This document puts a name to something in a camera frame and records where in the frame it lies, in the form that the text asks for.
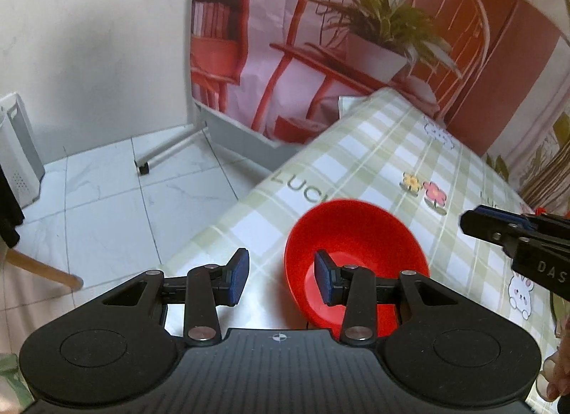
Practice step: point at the wooden furniture leg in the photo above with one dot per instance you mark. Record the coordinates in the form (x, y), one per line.
(44, 268)

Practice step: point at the large red bowl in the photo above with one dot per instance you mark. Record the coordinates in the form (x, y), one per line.
(356, 236)

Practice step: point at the metal stand leg with caster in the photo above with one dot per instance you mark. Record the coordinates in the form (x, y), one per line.
(171, 147)

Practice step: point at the black cloth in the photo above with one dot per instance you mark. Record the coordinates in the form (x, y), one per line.
(8, 209)

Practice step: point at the person's right hand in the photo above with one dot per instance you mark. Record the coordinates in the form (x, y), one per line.
(559, 371)

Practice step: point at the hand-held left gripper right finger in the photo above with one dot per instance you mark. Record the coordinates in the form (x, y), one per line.
(323, 278)

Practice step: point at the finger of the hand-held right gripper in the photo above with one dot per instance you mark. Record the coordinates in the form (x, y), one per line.
(490, 223)

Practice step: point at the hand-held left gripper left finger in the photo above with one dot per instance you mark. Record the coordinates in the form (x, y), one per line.
(240, 278)

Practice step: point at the printed room scene backdrop cloth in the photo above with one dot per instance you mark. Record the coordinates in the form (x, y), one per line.
(276, 17)

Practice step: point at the checked rabbit print tablecloth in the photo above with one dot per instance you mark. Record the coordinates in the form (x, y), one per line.
(365, 151)

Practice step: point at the white floor appliance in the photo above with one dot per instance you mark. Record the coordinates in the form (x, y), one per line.
(18, 151)

